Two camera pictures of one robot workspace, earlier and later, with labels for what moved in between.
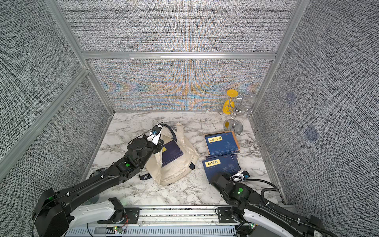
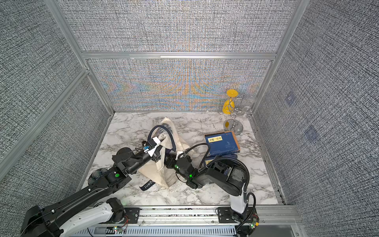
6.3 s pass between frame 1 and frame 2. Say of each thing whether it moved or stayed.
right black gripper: moved
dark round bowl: stayed
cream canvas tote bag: moved
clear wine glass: stayed
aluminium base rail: stayed
